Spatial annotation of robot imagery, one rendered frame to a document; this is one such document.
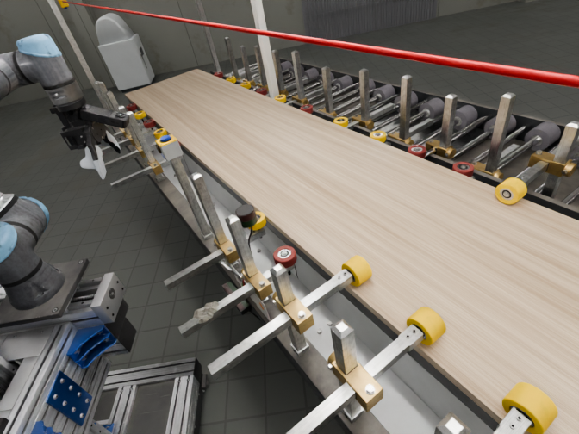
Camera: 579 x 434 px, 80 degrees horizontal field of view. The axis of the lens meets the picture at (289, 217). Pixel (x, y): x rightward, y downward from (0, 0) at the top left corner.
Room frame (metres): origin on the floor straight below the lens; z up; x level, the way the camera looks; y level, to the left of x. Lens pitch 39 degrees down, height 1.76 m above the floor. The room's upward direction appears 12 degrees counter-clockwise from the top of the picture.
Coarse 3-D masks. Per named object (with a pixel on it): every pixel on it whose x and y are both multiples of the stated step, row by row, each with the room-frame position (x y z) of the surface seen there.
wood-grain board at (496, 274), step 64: (192, 128) 2.14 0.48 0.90; (256, 128) 1.93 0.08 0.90; (320, 128) 1.75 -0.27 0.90; (256, 192) 1.28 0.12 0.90; (320, 192) 1.17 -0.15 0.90; (384, 192) 1.08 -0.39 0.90; (448, 192) 0.99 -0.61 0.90; (320, 256) 0.81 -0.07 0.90; (384, 256) 0.75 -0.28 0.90; (448, 256) 0.70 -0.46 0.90; (512, 256) 0.64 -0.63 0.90; (576, 256) 0.60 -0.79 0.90; (384, 320) 0.53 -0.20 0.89; (448, 320) 0.48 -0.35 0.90; (512, 320) 0.45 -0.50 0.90; (576, 320) 0.41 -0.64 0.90; (512, 384) 0.30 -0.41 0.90; (576, 384) 0.28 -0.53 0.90
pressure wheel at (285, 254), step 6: (282, 246) 0.89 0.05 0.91; (288, 246) 0.89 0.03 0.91; (276, 252) 0.87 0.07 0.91; (282, 252) 0.86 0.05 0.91; (288, 252) 0.86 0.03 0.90; (294, 252) 0.85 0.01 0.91; (276, 258) 0.84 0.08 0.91; (282, 258) 0.83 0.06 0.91; (288, 258) 0.83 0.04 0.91; (294, 258) 0.83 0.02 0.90; (282, 264) 0.82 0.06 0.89; (288, 264) 0.82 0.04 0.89
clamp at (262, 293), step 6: (258, 270) 0.84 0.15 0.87; (246, 276) 0.82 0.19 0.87; (252, 276) 0.82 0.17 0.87; (258, 276) 0.81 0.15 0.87; (264, 276) 0.80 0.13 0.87; (252, 282) 0.79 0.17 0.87; (258, 282) 0.78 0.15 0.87; (270, 282) 0.77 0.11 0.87; (258, 288) 0.76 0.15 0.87; (264, 288) 0.76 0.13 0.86; (270, 288) 0.77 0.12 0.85; (258, 294) 0.75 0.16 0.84; (264, 294) 0.75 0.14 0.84
